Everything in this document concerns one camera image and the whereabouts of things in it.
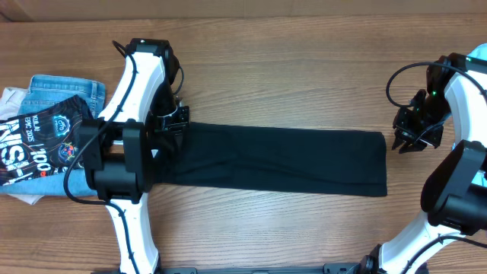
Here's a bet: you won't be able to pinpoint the black t-shirt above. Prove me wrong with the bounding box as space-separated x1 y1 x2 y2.
156 123 387 197

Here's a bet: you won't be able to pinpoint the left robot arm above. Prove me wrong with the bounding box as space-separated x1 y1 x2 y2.
79 38 190 273

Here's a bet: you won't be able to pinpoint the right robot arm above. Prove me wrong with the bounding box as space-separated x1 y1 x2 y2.
347 53 486 274

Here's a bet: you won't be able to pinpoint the light blue printed t-shirt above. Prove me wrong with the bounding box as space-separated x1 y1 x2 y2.
445 43 486 187

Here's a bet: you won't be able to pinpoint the blue denim jeans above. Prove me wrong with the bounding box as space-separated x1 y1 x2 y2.
1 75 106 196

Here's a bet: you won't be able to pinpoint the black printed sports jersey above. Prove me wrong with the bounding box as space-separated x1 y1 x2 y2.
1 95 92 185

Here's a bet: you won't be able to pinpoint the beige folded garment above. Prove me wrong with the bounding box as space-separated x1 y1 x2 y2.
1 87 42 205

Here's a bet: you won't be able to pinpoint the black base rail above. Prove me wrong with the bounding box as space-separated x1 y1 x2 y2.
91 262 429 274

